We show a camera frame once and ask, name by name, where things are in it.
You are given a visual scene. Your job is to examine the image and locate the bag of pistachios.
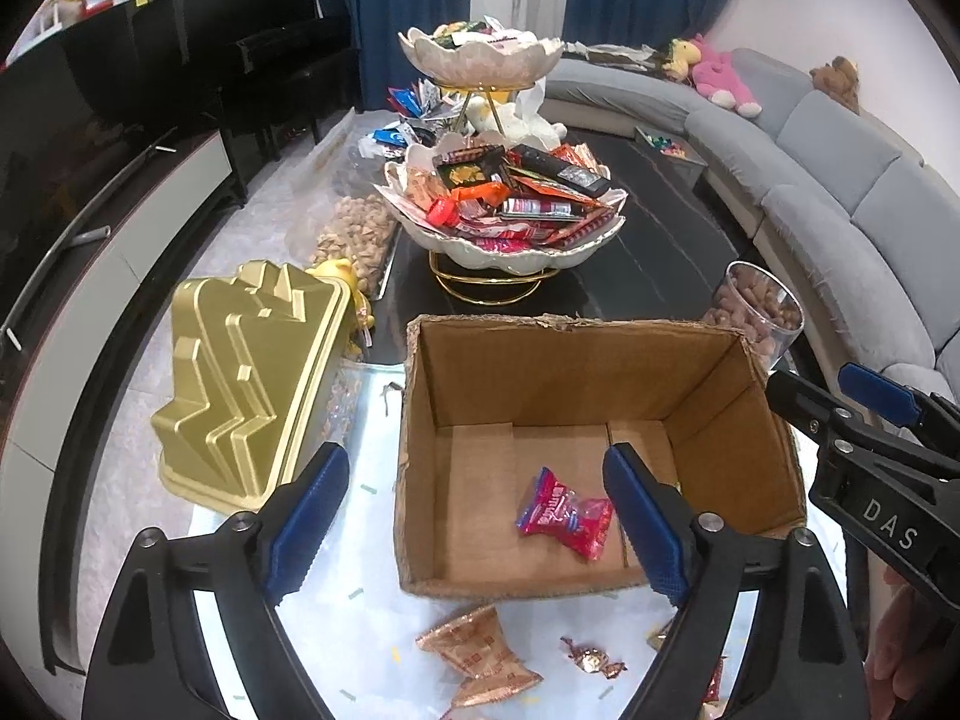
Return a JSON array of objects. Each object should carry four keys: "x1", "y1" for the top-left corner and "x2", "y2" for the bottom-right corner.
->
[{"x1": 311, "y1": 193, "x2": 398, "y2": 297}]

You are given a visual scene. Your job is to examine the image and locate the clear plastic bag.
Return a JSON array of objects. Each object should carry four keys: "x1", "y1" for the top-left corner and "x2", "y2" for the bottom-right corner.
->
[{"x1": 285, "y1": 139, "x2": 391, "y2": 256}]

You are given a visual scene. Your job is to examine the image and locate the grey television cabinet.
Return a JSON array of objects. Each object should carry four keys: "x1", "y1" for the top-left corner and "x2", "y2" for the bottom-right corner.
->
[{"x1": 0, "y1": 124, "x2": 248, "y2": 676}]

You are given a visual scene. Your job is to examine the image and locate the loose packets behind stand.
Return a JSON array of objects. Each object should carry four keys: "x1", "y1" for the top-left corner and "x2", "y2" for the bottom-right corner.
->
[{"x1": 356, "y1": 79, "x2": 466, "y2": 158}]

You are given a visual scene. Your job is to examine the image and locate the small white scalloped bowl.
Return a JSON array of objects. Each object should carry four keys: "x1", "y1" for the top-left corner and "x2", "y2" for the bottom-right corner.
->
[{"x1": 397, "y1": 26, "x2": 565, "y2": 83}]

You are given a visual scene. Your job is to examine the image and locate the crumpled clothing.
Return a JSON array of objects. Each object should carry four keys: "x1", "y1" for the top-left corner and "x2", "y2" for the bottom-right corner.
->
[{"x1": 562, "y1": 41, "x2": 668, "y2": 68}]

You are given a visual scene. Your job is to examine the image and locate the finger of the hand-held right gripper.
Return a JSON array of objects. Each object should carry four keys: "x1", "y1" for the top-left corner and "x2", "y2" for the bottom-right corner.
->
[
  {"x1": 838, "y1": 362, "x2": 960, "y2": 460},
  {"x1": 765, "y1": 366, "x2": 865, "y2": 460}
]

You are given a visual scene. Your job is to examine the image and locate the brown cardboard box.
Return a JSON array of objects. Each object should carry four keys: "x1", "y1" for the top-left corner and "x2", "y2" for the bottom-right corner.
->
[{"x1": 394, "y1": 313, "x2": 809, "y2": 597}]

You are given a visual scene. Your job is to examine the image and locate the small heap of snacks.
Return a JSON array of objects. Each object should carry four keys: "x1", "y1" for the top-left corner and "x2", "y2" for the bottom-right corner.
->
[{"x1": 427, "y1": 15, "x2": 537, "y2": 50}]

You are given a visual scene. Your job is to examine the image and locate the gold wire bowl stand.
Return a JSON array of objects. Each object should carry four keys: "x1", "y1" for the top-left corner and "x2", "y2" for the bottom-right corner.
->
[{"x1": 427, "y1": 75, "x2": 560, "y2": 306}]

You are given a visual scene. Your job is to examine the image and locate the white plush toy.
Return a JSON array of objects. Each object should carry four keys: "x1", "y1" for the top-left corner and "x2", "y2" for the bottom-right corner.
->
[{"x1": 465, "y1": 82, "x2": 567, "y2": 147}]

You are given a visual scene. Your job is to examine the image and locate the yellow bear figure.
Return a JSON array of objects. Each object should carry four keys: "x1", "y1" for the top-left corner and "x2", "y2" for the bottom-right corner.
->
[{"x1": 306, "y1": 257, "x2": 376, "y2": 361}]

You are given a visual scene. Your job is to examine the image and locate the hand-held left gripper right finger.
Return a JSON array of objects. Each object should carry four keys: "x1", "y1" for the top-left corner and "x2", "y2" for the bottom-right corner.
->
[{"x1": 602, "y1": 442, "x2": 875, "y2": 720}]

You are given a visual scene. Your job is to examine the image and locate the light blue tablecloth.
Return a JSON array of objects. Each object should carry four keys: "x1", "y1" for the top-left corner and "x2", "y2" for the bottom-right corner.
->
[{"x1": 187, "y1": 360, "x2": 751, "y2": 720}]

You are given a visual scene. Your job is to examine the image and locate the pink plush toy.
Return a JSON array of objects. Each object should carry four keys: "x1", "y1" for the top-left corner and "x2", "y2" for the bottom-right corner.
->
[{"x1": 686, "y1": 34, "x2": 762, "y2": 117}]

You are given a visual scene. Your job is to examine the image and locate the gold tiered lid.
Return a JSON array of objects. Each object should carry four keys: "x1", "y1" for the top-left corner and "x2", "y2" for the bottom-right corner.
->
[{"x1": 148, "y1": 259, "x2": 368, "y2": 515}]

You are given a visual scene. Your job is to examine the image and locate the grey toy bin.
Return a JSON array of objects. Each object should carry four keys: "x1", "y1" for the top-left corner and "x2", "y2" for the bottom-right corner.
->
[{"x1": 634, "y1": 126, "x2": 710, "y2": 185}]

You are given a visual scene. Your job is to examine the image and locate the large pile of snack packets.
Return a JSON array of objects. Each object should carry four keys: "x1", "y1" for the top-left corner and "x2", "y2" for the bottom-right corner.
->
[{"x1": 390, "y1": 136, "x2": 627, "y2": 252}]

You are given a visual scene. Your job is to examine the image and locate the yellow plush toy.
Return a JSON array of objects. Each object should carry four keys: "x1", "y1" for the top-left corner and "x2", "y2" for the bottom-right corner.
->
[{"x1": 660, "y1": 37, "x2": 702, "y2": 80}]

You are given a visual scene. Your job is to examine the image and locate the thin red snack packet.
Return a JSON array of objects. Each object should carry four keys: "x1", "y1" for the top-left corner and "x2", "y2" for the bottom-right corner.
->
[{"x1": 701, "y1": 656, "x2": 730, "y2": 720}]

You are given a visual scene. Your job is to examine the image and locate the person's right hand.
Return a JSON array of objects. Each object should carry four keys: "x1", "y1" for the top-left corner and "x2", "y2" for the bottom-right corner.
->
[{"x1": 862, "y1": 562, "x2": 960, "y2": 720}]

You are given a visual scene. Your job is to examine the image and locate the red candy packet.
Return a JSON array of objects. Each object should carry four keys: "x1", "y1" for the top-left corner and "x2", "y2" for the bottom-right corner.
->
[{"x1": 514, "y1": 466, "x2": 616, "y2": 562}]

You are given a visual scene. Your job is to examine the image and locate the gold patterned snack packet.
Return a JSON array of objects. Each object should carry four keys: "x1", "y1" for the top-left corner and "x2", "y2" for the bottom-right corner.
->
[{"x1": 415, "y1": 604, "x2": 545, "y2": 710}]

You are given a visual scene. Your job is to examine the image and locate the black piano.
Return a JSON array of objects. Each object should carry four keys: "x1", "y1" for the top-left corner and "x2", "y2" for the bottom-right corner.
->
[{"x1": 135, "y1": 0, "x2": 361, "y2": 207}]

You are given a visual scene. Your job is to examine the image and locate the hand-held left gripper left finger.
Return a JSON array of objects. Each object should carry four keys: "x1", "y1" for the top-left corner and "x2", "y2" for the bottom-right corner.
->
[{"x1": 86, "y1": 441, "x2": 351, "y2": 720}]

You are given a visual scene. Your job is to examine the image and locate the grey curved sofa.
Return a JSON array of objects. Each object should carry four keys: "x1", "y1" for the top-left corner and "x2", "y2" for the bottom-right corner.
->
[{"x1": 544, "y1": 49, "x2": 960, "y2": 428}]

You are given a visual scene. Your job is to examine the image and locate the brown teddy bear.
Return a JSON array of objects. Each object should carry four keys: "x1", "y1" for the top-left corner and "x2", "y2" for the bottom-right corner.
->
[{"x1": 808, "y1": 56, "x2": 862, "y2": 115}]

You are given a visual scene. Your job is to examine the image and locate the gold ornament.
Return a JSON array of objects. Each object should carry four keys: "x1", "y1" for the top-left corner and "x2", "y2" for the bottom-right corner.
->
[{"x1": 49, "y1": 0, "x2": 113, "y2": 23}]

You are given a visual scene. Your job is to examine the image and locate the large white scalloped bowl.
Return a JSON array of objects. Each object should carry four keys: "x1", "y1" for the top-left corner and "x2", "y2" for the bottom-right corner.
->
[{"x1": 375, "y1": 142, "x2": 629, "y2": 275}]

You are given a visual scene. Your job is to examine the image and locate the black television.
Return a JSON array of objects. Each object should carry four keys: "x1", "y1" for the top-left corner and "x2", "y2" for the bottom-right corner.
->
[{"x1": 0, "y1": 0, "x2": 226, "y2": 331}]

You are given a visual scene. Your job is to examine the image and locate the clear jar of nuts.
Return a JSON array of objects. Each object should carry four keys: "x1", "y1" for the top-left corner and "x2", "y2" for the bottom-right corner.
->
[{"x1": 705, "y1": 261, "x2": 805, "y2": 374}]

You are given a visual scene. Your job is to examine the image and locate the brown candy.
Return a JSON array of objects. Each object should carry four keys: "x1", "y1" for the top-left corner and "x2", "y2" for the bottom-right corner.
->
[{"x1": 560, "y1": 635, "x2": 627, "y2": 680}]

